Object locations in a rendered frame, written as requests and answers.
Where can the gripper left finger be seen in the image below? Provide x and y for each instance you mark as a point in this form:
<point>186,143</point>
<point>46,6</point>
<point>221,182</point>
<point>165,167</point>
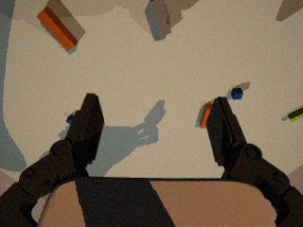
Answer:
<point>68,158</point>

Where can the orange rod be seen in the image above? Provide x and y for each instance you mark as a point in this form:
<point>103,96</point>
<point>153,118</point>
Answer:
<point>205,114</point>
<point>57,28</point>

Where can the lime green rod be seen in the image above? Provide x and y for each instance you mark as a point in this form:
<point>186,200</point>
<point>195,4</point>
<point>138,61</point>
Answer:
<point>296,114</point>

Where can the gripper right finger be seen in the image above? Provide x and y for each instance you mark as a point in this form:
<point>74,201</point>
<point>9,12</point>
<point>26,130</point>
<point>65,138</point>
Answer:
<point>245,163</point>

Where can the small blue block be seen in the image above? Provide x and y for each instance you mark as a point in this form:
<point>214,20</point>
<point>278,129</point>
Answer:
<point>69,119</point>
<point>236,93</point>

